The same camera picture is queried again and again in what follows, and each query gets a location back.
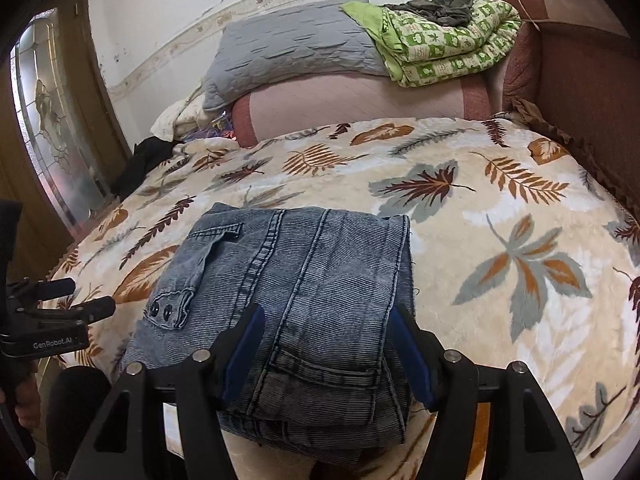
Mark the person's dark clothed leg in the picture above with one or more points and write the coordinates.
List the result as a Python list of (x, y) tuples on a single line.
[(75, 410)]

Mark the brown sofa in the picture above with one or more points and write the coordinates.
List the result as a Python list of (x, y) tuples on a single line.
[(585, 75)]

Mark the dark olive cloth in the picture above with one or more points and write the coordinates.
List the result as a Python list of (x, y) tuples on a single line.
[(440, 10)]

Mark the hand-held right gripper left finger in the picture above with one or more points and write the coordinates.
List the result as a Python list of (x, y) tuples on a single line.
[(242, 355)]

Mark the blue denim pants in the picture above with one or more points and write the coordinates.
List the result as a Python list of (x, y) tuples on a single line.
[(300, 285)]

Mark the wooden door with patterned glass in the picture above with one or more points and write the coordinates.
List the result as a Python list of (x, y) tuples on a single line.
[(65, 125)]

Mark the leaf print blanket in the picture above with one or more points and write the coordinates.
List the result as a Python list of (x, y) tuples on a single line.
[(475, 210)]

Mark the green patterned quilt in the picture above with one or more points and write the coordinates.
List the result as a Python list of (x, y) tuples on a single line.
[(450, 50)]

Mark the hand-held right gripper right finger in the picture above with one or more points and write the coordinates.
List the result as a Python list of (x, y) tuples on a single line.
[(412, 355)]

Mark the pink sofa armrest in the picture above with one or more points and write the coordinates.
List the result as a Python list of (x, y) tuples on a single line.
[(360, 105)]

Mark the grey quilted pillow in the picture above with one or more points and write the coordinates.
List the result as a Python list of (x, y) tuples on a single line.
[(295, 45)]

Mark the white crumpled cloth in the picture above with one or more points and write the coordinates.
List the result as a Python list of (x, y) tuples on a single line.
[(177, 120)]

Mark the purple printed cloth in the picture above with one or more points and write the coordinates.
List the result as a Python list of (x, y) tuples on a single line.
[(215, 127)]

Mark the person's left hand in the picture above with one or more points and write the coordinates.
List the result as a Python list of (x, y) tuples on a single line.
[(27, 402)]

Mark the black cloth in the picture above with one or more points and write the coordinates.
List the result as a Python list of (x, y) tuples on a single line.
[(140, 162)]

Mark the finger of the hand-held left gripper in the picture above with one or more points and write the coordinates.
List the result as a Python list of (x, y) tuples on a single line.
[(87, 309), (57, 288)]

